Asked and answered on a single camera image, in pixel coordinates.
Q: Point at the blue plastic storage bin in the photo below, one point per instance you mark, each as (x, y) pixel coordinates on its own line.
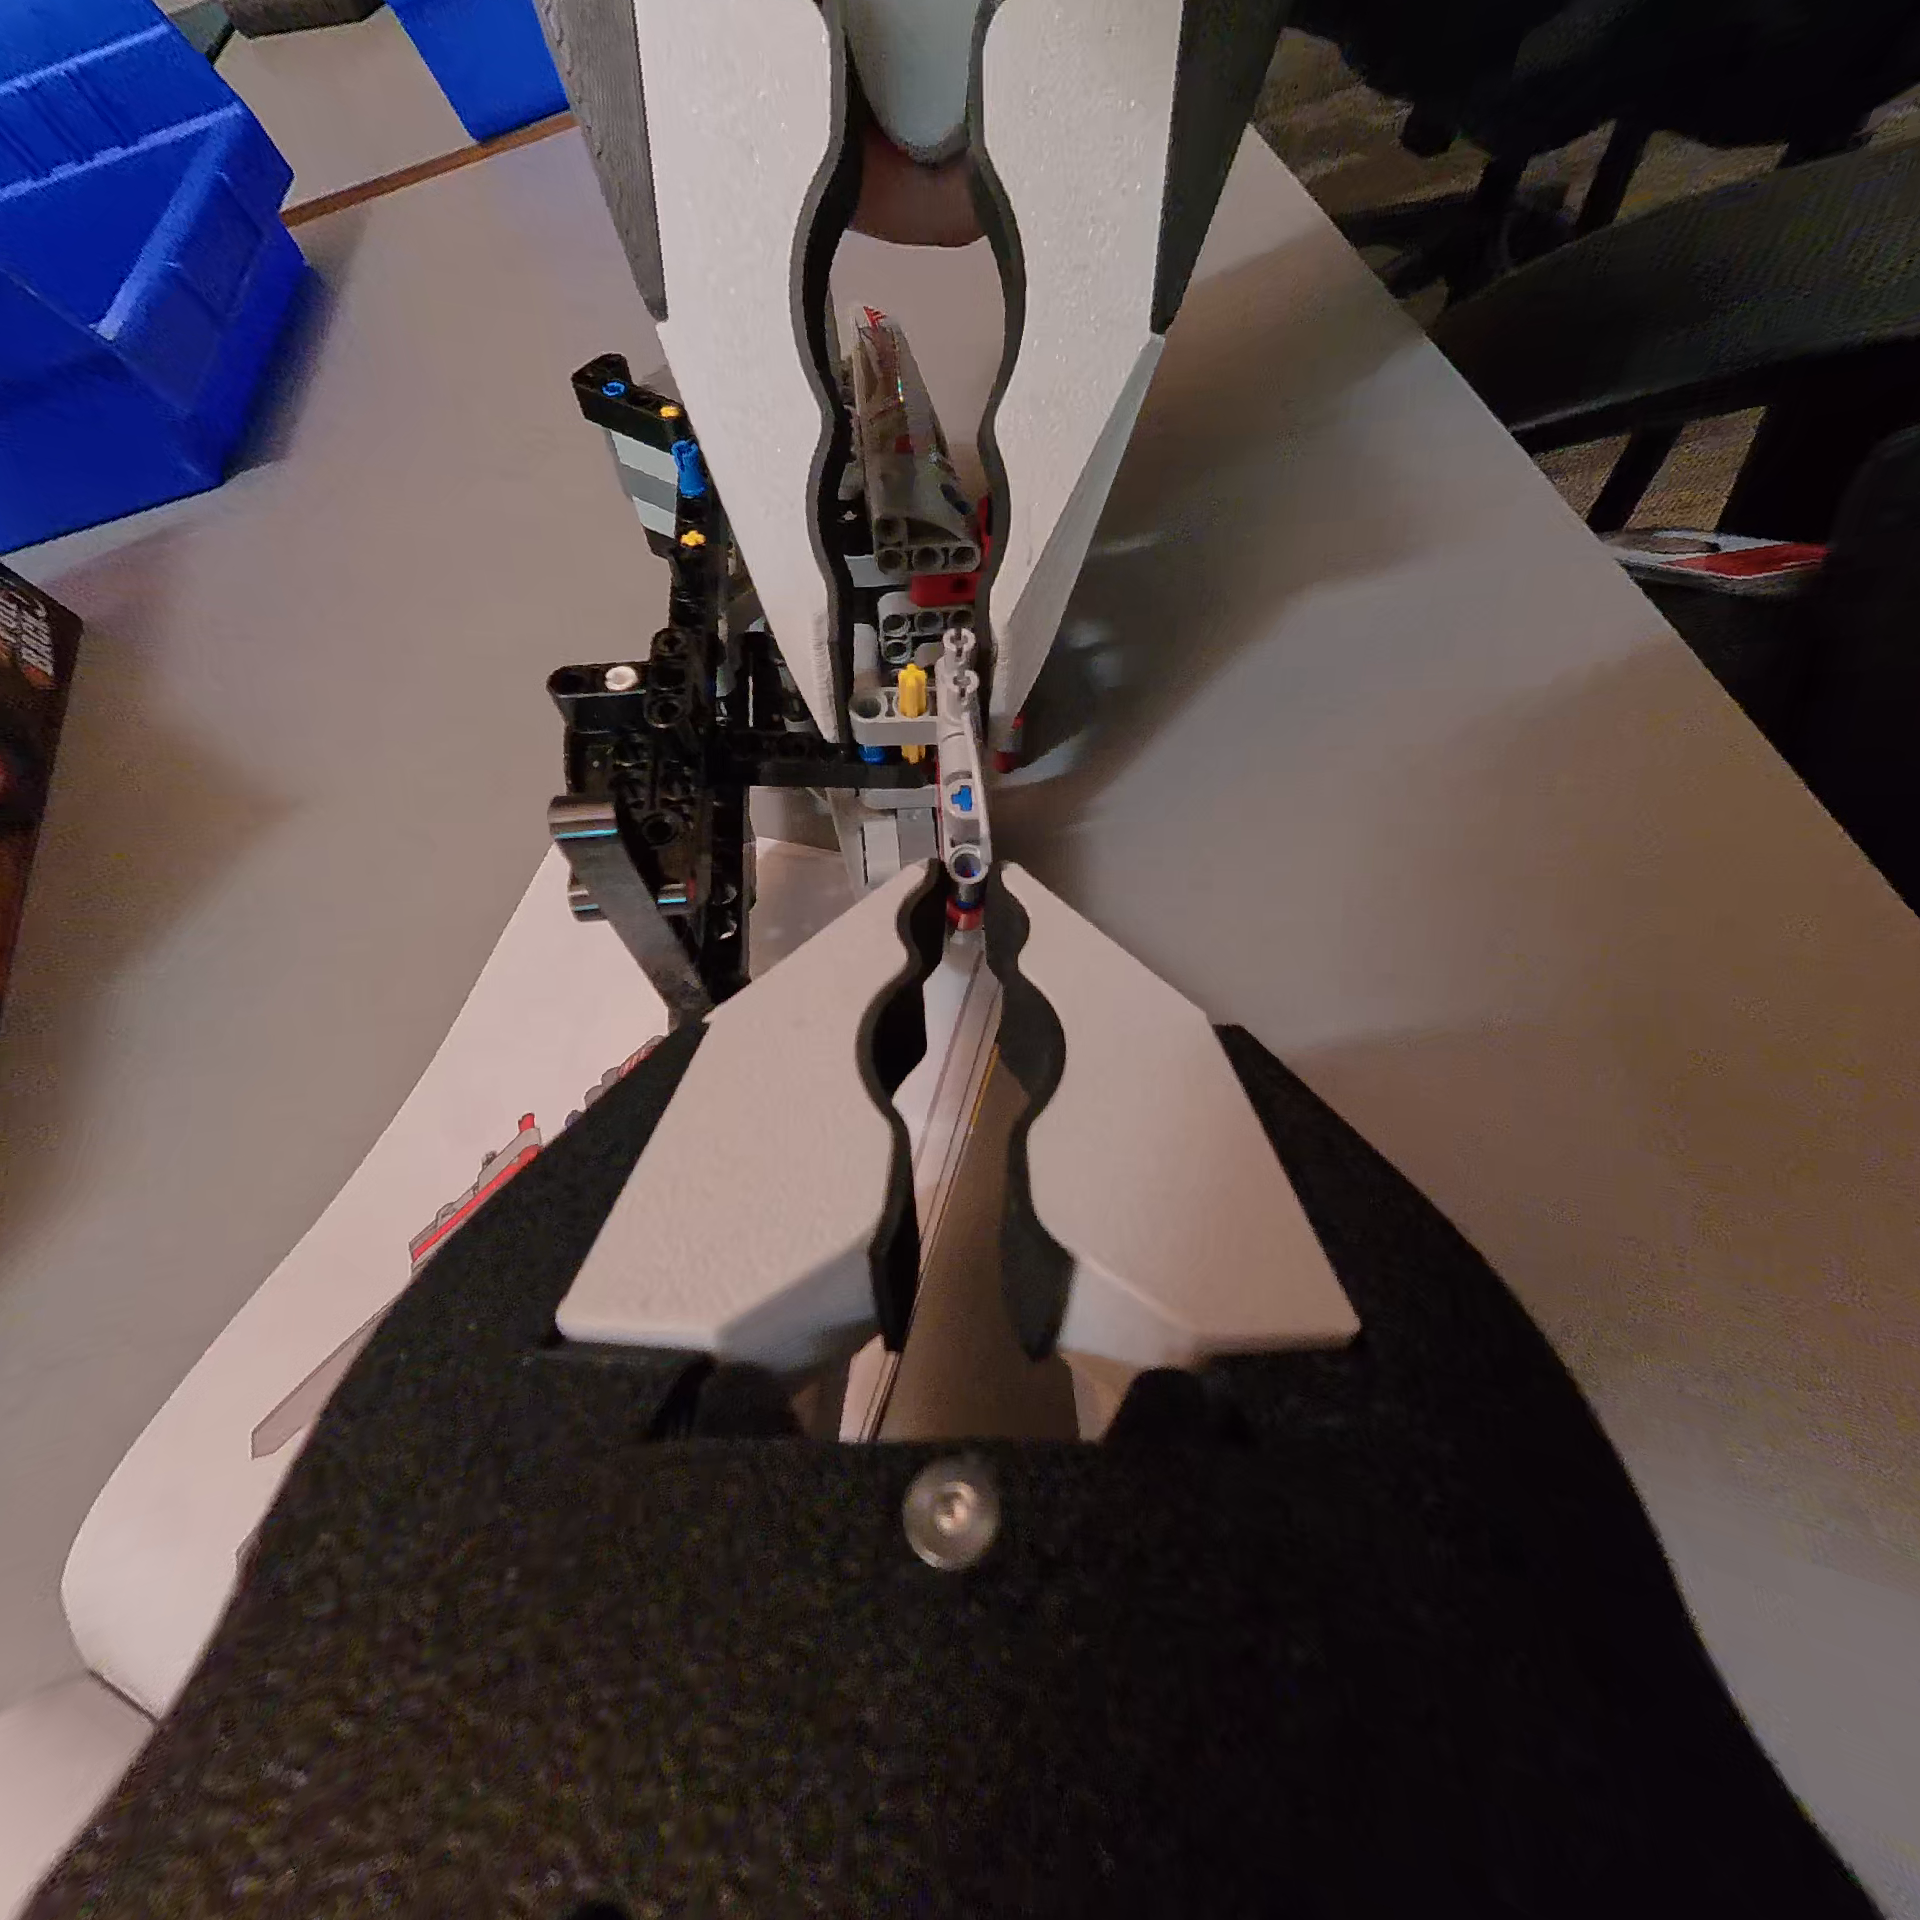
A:
(119, 255)
(494, 59)

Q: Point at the toy brick vehicle model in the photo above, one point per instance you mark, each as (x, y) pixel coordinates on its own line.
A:
(662, 765)

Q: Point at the dark printed toy box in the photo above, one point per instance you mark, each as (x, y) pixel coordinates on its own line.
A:
(31, 751)

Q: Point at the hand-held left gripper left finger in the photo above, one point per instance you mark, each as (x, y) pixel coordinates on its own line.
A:
(751, 1185)

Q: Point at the black chair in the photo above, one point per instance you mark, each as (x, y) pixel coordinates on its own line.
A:
(1694, 283)
(1559, 75)

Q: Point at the red and white flat packet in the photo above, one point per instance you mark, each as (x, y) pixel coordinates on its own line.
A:
(1725, 558)

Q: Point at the white building instruction booklet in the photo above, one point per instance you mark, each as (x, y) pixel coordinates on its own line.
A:
(375, 1350)

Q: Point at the person's right hand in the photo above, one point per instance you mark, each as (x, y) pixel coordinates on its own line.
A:
(915, 202)

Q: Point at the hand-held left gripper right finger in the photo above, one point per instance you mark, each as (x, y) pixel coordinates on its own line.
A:
(1185, 1185)

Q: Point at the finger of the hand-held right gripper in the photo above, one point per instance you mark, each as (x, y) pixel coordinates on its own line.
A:
(1089, 271)
(734, 271)

